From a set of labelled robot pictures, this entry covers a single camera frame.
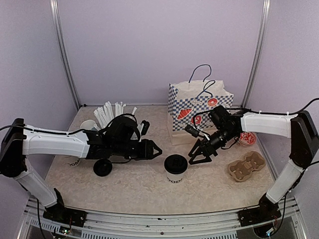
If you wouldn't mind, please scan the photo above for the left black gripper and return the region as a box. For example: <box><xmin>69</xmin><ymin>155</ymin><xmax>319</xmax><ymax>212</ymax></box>
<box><xmin>112</xmin><ymin>139</ymin><xmax>162</xmax><ymax>161</ymax></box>

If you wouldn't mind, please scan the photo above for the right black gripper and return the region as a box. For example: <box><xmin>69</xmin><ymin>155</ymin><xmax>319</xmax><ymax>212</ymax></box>
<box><xmin>189</xmin><ymin>126</ymin><xmax>238</xmax><ymax>164</ymax></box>

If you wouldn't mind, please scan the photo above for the black plastic cup lid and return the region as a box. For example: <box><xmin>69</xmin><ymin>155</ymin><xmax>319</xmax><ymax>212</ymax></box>
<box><xmin>164</xmin><ymin>154</ymin><xmax>188</xmax><ymax>174</ymax></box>

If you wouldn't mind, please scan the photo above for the white paper coffee cup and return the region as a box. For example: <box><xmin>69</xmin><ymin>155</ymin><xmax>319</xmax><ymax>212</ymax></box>
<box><xmin>166</xmin><ymin>171</ymin><xmax>184</xmax><ymax>184</ymax></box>

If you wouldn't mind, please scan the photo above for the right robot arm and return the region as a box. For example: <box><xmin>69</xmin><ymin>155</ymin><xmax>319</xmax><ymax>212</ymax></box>
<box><xmin>188</xmin><ymin>106</ymin><xmax>319</xmax><ymax>221</ymax></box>

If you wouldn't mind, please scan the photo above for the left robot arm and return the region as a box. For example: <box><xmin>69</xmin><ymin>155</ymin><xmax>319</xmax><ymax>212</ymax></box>
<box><xmin>0</xmin><ymin>113</ymin><xmax>162</xmax><ymax>222</ymax></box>

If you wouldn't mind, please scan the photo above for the checkered paper takeout bag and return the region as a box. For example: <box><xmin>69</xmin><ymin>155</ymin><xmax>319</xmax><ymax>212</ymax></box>
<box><xmin>167</xmin><ymin>69</ymin><xmax>234</xmax><ymax>145</ymax></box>

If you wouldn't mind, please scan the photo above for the brown cardboard cup carrier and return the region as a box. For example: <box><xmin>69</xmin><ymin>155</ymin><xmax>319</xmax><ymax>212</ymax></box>
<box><xmin>227</xmin><ymin>151</ymin><xmax>266</xmax><ymax>182</ymax></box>

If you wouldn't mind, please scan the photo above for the red patterned small bowl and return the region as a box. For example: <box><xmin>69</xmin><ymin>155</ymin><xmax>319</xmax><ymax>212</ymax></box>
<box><xmin>238</xmin><ymin>132</ymin><xmax>257</xmax><ymax>147</ymax></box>

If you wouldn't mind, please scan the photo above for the bundle of wrapped white straws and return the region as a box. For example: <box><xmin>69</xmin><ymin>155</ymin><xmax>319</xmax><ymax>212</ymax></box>
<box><xmin>94</xmin><ymin>101</ymin><xmax>126</xmax><ymax>128</ymax></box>

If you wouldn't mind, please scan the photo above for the light blue ceramic mug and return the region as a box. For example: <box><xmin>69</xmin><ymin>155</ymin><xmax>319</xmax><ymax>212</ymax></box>
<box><xmin>80</xmin><ymin>119</ymin><xmax>100</xmax><ymax>131</ymax></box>

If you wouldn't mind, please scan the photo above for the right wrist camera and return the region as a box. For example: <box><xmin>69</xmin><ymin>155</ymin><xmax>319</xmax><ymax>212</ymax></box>
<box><xmin>184</xmin><ymin>124</ymin><xmax>210</xmax><ymax>141</ymax></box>

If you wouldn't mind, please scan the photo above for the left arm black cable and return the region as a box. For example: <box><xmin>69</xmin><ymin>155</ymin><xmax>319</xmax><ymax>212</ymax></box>
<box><xmin>0</xmin><ymin>113</ymin><xmax>143</xmax><ymax>165</ymax></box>

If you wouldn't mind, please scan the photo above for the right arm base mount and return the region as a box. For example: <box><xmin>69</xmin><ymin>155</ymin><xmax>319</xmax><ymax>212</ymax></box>
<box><xmin>237</xmin><ymin>194</ymin><xmax>282</xmax><ymax>227</ymax></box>

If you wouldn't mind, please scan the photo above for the aluminium front rail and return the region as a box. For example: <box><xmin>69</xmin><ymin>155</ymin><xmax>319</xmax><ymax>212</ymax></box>
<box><xmin>15</xmin><ymin>199</ymin><xmax>307</xmax><ymax>239</ymax></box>

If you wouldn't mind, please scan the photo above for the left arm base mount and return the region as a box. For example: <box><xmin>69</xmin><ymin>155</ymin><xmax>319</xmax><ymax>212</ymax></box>
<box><xmin>43</xmin><ymin>188</ymin><xmax>87</xmax><ymax>227</ymax></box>

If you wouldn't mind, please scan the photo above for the right aluminium corner post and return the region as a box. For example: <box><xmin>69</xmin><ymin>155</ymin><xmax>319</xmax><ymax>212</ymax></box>
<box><xmin>241</xmin><ymin>0</ymin><xmax>271</xmax><ymax>107</ymax></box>

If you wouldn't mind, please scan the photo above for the aluminium corner post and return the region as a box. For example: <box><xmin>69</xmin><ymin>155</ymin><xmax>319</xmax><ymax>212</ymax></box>
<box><xmin>241</xmin><ymin>0</ymin><xmax>271</xmax><ymax>107</ymax></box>
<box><xmin>50</xmin><ymin>0</ymin><xmax>81</xmax><ymax>110</ymax></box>

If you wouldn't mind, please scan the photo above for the left aluminium corner post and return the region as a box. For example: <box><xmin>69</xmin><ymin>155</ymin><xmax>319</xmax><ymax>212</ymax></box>
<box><xmin>50</xmin><ymin>0</ymin><xmax>81</xmax><ymax>110</ymax></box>

